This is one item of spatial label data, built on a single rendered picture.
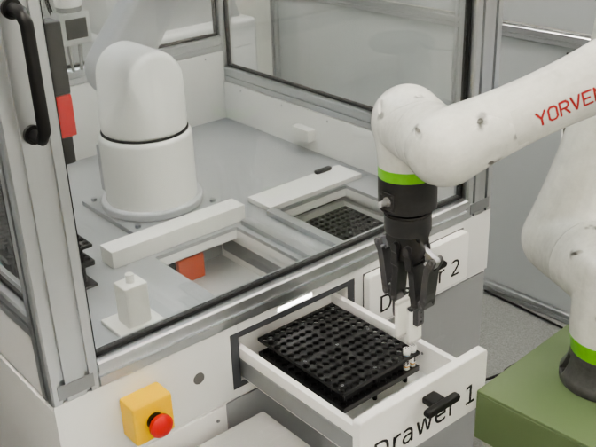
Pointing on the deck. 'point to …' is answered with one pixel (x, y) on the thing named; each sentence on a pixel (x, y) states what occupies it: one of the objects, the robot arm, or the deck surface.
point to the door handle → (10, 9)
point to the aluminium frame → (42, 185)
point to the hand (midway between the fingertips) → (408, 320)
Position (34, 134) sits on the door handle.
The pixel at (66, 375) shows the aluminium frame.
